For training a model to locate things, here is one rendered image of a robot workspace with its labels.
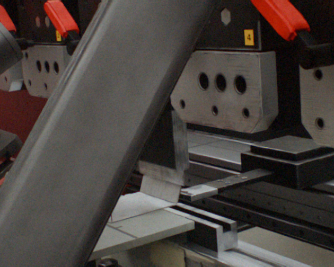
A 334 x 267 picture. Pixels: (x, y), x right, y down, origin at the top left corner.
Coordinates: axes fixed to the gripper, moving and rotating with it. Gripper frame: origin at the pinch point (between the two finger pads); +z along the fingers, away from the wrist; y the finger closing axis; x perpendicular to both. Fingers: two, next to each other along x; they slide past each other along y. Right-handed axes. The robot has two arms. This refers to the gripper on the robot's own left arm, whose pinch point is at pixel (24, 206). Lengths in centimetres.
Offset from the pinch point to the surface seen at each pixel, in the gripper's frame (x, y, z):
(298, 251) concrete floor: -120, 159, 190
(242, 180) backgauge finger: -25.2, -3.0, 17.7
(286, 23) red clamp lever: -19.0, -34.1, -12.7
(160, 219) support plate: -10.6, -7.3, 9.9
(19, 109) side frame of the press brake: -29, 83, 19
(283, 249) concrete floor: -117, 167, 189
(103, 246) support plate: -2.2, -10.5, 5.0
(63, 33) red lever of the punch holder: -18.2, 5.4, -11.6
